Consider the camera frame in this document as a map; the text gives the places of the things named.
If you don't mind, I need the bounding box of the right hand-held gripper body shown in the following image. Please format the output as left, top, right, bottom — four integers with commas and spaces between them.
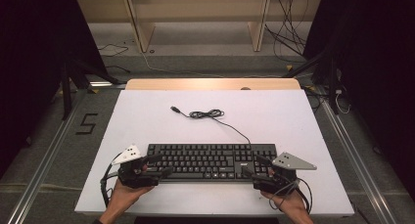
253, 152, 318, 196

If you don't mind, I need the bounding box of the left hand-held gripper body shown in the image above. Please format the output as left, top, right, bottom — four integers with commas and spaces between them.
112, 144, 161, 190

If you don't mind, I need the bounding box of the black computer keyboard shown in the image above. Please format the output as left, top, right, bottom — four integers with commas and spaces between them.
145, 143, 278, 183

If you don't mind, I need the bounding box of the person's left hand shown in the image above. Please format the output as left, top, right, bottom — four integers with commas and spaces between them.
108, 178, 155, 212

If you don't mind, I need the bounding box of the person's right hand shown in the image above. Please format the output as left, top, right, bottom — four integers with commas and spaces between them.
260, 188, 309, 216

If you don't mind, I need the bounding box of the black metal stand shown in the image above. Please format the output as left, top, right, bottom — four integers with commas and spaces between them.
60, 53, 122, 121
281, 47, 341, 116

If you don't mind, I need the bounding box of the light wooden shelf unit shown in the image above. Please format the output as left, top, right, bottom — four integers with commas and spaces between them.
76, 0, 323, 54

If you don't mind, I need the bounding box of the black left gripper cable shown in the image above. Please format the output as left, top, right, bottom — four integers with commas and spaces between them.
100, 152, 123, 207

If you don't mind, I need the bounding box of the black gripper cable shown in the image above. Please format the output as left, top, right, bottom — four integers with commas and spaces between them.
100, 152, 123, 207
268, 176, 313, 215

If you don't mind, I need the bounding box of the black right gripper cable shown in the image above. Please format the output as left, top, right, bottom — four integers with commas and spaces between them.
268, 176, 313, 215

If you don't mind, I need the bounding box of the black keyboard cable with plug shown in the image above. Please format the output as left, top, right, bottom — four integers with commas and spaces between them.
169, 106, 253, 146

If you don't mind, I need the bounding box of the long aluminium floor rail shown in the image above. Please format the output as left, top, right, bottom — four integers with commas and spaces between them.
317, 92, 398, 224
6, 101, 81, 224

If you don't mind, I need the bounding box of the short aluminium rail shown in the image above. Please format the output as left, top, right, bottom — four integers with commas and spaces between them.
88, 80, 127, 89

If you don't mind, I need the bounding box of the short white cable loop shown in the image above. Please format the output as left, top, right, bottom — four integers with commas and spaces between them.
334, 88, 352, 115

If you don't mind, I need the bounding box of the thin black floor cable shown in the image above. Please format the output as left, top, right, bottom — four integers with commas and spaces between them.
97, 43, 130, 58

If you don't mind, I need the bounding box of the bundle of black cables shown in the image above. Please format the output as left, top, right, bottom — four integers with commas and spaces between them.
263, 0, 308, 64

